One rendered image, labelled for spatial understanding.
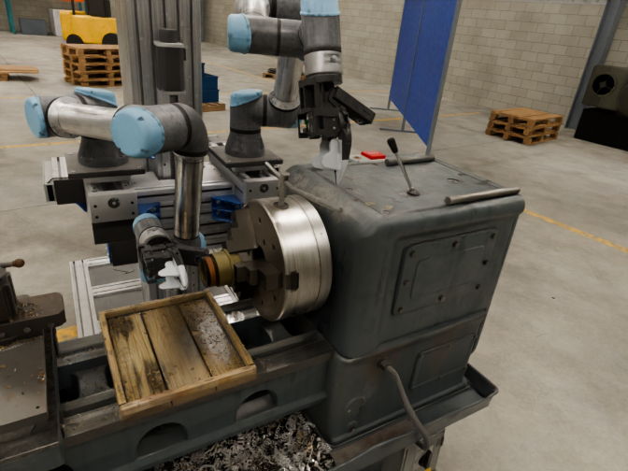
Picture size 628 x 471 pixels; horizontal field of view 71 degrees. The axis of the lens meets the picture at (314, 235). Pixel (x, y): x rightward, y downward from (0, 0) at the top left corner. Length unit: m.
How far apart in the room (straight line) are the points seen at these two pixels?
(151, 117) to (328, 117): 0.44
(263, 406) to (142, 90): 1.15
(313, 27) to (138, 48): 0.93
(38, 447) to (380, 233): 0.77
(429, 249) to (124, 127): 0.79
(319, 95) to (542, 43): 11.18
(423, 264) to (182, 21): 1.16
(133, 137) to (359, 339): 0.73
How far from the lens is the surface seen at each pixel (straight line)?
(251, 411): 1.26
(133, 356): 1.18
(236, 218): 1.13
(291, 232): 1.02
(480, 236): 1.30
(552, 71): 11.82
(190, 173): 1.28
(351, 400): 1.33
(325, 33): 0.92
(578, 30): 11.69
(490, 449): 2.33
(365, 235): 1.00
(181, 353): 1.17
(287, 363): 1.16
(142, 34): 1.73
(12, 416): 1.00
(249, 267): 1.05
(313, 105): 0.92
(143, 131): 1.11
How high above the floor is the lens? 1.65
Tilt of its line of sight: 26 degrees down
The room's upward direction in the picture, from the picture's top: 6 degrees clockwise
